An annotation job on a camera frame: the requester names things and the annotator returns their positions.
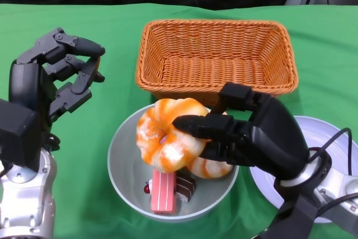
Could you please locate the orange-striped bread without dark hole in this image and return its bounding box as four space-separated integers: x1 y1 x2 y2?
136 98 209 173

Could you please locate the green tablecloth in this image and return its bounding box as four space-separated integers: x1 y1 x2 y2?
0 3 358 239

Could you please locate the orange-striped bread with dark hole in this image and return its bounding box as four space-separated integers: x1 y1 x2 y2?
186 156 234 180

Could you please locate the grey-green ribbed bowl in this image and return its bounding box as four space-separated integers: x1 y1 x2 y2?
107 104 240 223

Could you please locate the orange wicker basket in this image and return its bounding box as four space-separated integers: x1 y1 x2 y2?
134 20 298 107

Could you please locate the chocolate layered cake slice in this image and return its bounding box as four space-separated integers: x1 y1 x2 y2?
175 174 197 203

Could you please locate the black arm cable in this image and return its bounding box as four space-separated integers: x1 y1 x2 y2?
0 159 11 180
307 128 354 177

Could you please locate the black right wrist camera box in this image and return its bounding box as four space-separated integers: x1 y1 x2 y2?
253 179 323 239

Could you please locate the white round plate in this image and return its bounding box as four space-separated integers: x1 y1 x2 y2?
248 115 358 223

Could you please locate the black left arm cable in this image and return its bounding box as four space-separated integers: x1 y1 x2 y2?
0 159 11 180

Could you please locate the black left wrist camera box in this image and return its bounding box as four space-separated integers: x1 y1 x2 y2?
0 99 43 172

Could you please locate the large pink layered cake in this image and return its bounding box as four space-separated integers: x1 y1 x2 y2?
150 169 177 215

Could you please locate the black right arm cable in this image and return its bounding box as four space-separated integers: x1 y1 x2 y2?
307 128 354 177

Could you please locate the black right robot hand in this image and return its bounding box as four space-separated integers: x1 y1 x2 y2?
172 82 310 180

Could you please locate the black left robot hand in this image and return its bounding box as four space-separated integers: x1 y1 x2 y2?
8 27 106 128

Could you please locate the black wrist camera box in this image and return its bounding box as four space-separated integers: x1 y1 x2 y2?
253 179 323 239
0 99 43 172

